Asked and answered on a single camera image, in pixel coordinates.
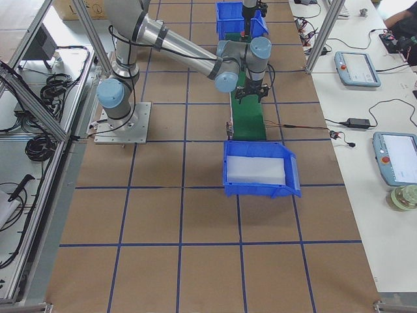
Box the teach pendant far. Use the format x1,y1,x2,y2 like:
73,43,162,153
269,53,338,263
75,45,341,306
334,52,381,87

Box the teach pendant near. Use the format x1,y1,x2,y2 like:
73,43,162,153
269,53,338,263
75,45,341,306
372,132,416,186

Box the red and black wires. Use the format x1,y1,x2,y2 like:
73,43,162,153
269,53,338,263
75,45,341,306
264,120,332,132

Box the black power adapter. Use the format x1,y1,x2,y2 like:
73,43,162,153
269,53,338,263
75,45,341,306
340,118,371,129

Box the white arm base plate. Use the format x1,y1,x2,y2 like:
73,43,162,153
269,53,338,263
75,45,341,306
94,102,151,144

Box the green conveyor belt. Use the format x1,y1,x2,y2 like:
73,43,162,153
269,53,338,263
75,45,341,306
225,33,271,142

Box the white foam pad right bin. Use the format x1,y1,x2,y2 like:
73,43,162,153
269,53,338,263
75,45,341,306
226,156,285,185

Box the blue plastic bin left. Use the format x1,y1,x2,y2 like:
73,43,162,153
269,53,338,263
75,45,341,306
216,1,269,40

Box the blue plastic bin right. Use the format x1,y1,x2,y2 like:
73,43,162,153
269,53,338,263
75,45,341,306
223,140,302,198

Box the blue plastic bin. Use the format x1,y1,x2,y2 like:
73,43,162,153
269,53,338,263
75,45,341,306
216,1,269,40
223,140,302,198

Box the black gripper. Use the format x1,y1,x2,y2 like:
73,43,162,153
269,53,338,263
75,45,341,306
235,78,269,104
242,1,268,31

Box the teach pendant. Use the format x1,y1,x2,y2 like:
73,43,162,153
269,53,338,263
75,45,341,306
372,132,416,186
334,52,381,87

